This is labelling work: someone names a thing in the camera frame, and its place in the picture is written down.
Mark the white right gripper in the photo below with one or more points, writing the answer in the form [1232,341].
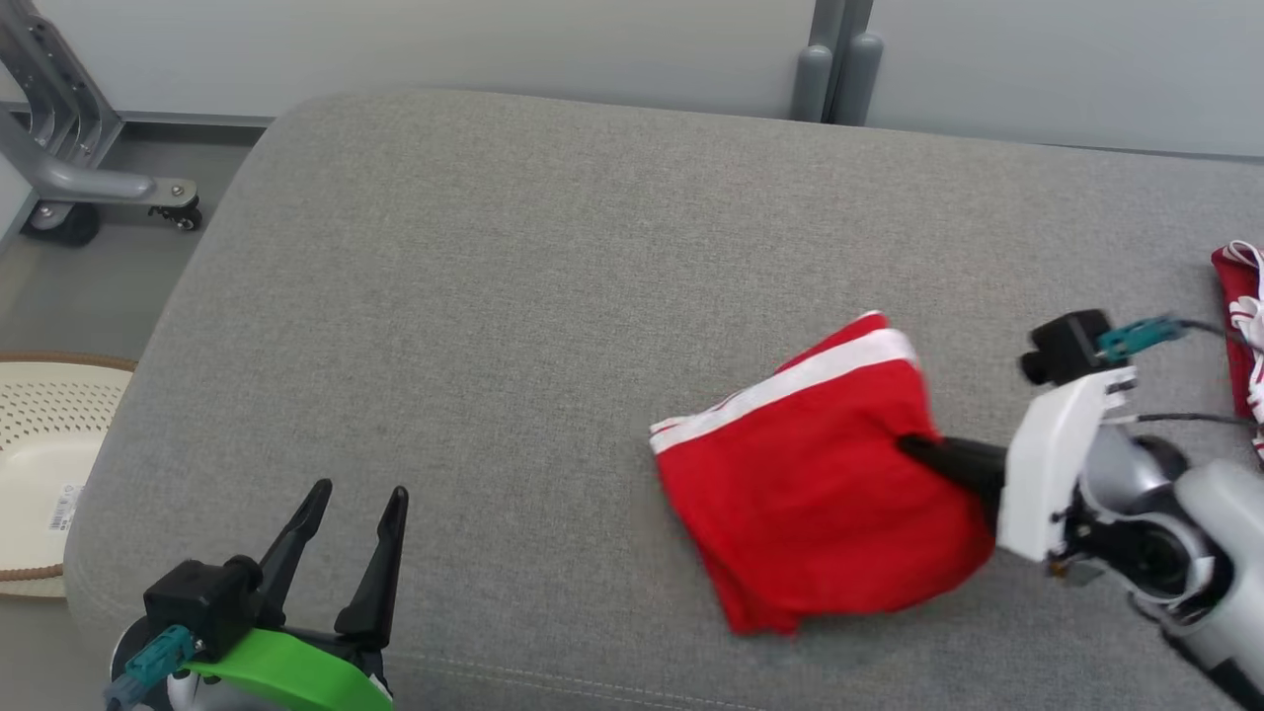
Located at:
[1047,464]

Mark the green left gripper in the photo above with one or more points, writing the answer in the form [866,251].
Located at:
[296,676]

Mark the red shorts with white stripes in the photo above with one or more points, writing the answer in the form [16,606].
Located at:
[810,494]

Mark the red Bulls jersey shirt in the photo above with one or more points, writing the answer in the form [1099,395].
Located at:
[1242,380]

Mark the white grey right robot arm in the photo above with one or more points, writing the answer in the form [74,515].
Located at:
[1215,533]

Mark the cream plastic laundry basket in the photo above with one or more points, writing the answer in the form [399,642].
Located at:
[49,434]

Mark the grey fabric sofa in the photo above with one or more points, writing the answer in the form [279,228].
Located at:
[494,296]

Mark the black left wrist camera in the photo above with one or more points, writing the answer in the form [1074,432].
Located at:
[202,602]

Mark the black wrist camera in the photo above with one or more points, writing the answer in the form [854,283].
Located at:
[202,602]
[1071,346]

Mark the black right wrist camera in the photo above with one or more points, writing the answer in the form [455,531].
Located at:
[1071,346]

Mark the teal left camera connector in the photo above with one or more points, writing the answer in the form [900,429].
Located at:
[158,657]

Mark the teal camera connector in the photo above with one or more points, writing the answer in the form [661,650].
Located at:
[158,657]
[1136,339]

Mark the teal right camera connector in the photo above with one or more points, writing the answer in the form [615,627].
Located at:
[1136,339]

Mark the grey partition post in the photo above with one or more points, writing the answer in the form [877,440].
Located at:
[857,84]
[812,84]

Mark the grey metal wheeled frame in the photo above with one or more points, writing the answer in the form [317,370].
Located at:
[69,178]

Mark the grey partition base rail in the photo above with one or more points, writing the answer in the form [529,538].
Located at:
[197,118]

